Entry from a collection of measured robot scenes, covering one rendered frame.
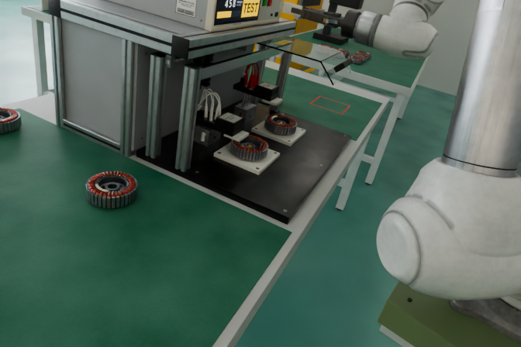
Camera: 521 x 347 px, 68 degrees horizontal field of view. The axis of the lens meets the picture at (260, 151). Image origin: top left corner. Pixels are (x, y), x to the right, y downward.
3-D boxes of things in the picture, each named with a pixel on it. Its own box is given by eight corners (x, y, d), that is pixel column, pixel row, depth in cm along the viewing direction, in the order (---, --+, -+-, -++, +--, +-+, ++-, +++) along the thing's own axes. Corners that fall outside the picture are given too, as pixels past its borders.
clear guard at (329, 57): (352, 72, 135) (357, 55, 132) (333, 85, 115) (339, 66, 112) (269, 47, 145) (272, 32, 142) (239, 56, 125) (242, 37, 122)
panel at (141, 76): (245, 97, 161) (257, 25, 147) (134, 151, 106) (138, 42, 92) (243, 97, 161) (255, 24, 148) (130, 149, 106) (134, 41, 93)
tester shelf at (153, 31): (294, 34, 143) (297, 22, 141) (187, 60, 87) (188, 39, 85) (196, 7, 157) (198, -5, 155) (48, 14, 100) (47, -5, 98)
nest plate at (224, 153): (279, 156, 119) (280, 152, 119) (258, 175, 107) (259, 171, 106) (237, 139, 124) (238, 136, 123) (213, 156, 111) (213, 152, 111)
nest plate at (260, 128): (305, 132, 139) (306, 129, 139) (290, 146, 127) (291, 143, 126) (268, 119, 144) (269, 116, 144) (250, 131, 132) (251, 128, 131)
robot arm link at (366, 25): (375, 46, 113) (356, 40, 115) (385, 13, 109) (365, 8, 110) (369, 49, 105) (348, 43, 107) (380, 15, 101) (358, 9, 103)
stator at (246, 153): (272, 152, 118) (274, 142, 116) (257, 166, 108) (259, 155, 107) (239, 140, 121) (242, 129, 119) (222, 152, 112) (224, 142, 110)
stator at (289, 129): (299, 129, 138) (301, 120, 136) (288, 139, 129) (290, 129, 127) (271, 119, 141) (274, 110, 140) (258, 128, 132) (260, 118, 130)
